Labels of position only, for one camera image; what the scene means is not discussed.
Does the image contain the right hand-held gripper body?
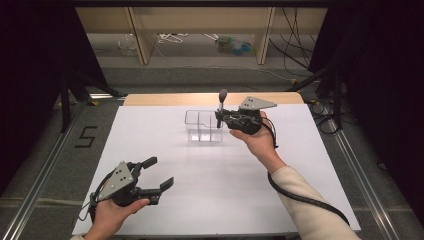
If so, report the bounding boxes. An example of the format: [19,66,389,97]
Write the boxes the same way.
[226,96,278,136]

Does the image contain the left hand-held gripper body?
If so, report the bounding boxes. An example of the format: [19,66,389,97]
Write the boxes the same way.
[96,161,161,208]

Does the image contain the black makeup brush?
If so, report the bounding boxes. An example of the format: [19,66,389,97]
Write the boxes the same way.
[216,88,229,130]

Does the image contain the clear acrylic organizer box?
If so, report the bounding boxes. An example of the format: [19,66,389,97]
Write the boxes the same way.
[184,109,224,143]

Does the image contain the person's right hand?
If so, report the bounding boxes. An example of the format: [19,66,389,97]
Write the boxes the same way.
[229,111,288,175]

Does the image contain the person's left hand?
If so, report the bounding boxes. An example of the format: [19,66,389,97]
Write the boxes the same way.
[84,198,151,240]

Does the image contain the colourful plastic bag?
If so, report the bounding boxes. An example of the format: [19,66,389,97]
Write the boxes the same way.
[215,35,256,57]

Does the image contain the black metal stand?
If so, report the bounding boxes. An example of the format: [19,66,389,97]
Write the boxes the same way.
[286,63,345,132]
[59,68,122,134]

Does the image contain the light wooden shelf unit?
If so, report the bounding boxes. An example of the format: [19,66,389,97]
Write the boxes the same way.
[75,7,328,66]

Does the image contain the clear plastic bag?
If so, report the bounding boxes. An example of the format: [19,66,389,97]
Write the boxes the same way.
[117,33,138,56]

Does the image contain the black curtain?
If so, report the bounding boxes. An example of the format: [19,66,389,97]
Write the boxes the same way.
[308,0,424,218]
[0,0,108,198]

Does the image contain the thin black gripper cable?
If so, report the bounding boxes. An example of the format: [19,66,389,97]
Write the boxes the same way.
[262,116,280,150]

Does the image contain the black floor cables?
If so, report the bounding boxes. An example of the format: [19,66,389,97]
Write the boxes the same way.
[308,99,342,135]

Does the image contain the aluminium floor rail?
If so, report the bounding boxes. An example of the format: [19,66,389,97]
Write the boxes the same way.
[328,118,401,240]
[0,101,86,240]

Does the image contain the black spiral gripper cable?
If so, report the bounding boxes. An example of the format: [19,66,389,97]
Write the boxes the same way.
[267,171,351,228]

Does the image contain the white cable bundle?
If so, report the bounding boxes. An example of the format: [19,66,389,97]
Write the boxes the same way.
[158,32,188,45]

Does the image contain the hanging black cables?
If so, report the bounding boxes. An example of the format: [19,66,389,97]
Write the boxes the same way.
[269,7,318,70]

